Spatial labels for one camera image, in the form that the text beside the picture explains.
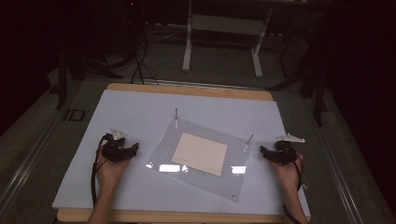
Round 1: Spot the wooden table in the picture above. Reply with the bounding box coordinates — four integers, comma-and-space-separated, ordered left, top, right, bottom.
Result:
56, 82, 312, 224

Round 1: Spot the person's left hand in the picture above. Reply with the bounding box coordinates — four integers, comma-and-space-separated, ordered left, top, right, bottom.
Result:
96, 148, 132, 189

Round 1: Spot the photo card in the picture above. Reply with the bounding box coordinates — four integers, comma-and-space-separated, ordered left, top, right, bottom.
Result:
171, 132, 229, 177

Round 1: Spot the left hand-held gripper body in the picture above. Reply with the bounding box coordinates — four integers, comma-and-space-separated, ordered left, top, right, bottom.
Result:
101, 127, 133, 162

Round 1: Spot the black stand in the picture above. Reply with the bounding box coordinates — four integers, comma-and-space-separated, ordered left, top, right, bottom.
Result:
265, 12, 331, 127
55, 43, 69, 110

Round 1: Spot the metal rail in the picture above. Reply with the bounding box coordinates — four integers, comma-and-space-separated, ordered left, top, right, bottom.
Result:
302, 94, 365, 224
0, 115, 62, 214

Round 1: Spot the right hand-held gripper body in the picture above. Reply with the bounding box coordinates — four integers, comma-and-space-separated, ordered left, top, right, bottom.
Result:
273, 133, 306, 165

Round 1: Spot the person's right hand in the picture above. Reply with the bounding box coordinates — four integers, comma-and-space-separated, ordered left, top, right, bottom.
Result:
270, 153, 304, 189

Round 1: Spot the clear acrylic photo frame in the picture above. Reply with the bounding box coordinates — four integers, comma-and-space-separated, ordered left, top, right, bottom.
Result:
146, 107, 255, 203

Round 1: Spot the black tripod with cables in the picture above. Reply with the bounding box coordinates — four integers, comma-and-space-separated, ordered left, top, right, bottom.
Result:
129, 36, 161, 86

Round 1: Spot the white board sheet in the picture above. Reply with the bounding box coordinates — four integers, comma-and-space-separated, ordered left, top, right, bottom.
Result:
51, 89, 312, 217

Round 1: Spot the white metal stand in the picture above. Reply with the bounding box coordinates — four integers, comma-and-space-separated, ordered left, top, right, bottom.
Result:
181, 0, 274, 79

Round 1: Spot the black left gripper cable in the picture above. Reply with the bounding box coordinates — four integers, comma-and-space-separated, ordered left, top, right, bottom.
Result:
91, 133, 109, 209

